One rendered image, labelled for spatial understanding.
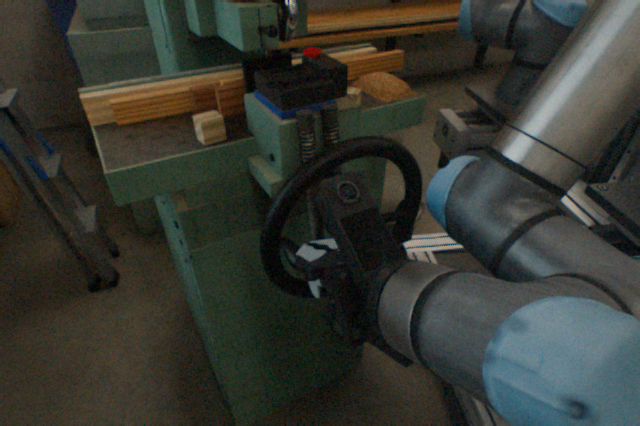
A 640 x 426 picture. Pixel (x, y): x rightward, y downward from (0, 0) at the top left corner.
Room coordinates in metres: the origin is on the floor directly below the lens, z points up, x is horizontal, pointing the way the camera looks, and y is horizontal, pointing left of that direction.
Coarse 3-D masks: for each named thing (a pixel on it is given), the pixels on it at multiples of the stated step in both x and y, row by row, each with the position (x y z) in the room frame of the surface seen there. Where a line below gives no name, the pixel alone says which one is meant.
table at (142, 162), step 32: (416, 96) 0.77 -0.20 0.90; (96, 128) 0.62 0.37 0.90; (128, 128) 0.62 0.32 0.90; (160, 128) 0.62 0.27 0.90; (192, 128) 0.62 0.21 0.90; (384, 128) 0.72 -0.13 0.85; (128, 160) 0.51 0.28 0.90; (160, 160) 0.51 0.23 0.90; (192, 160) 0.54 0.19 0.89; (224, 160) 0.56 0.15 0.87; (256, 160) 0.57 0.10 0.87; (352, 160) 0.57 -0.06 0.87; (128, 192) 0.49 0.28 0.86; (160, 192) 0.51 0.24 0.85
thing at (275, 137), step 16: (256, 112) 0.58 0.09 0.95; (272, 112) 0.55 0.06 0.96; (320, 112) 0.55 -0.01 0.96; (352, 112) 0.57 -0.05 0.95; (256, 128) 0.58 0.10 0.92; (272, 128) 0.53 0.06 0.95; (288, 128) 0.51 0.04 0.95; (320, 128) 0.54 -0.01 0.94; (352, 128) 0.57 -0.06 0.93; (272, 144) 0.53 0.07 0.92; (288, 144) 0.51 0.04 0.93; (320, 144) 0.54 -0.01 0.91; (272, 160) 0.53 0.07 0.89; (288, 160) 0.51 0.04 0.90; (288, 176) 0.51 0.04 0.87
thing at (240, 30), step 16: (224, 0) 0.77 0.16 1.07; (240, 0) 0.77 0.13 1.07; (256, 0) 0.77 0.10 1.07; (224, 16) 0.77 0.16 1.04; (240, 16) 0.71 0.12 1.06; (256, 16) 0.72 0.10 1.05; (272, 16) 0.73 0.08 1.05; (224, 32) 0.78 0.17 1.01; (240, 32) 0.71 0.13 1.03; (256, 32) 0.72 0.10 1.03; (240, 48) 0.72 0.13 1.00; (256, 48) 0.72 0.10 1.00; (272, 48) 0.73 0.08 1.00
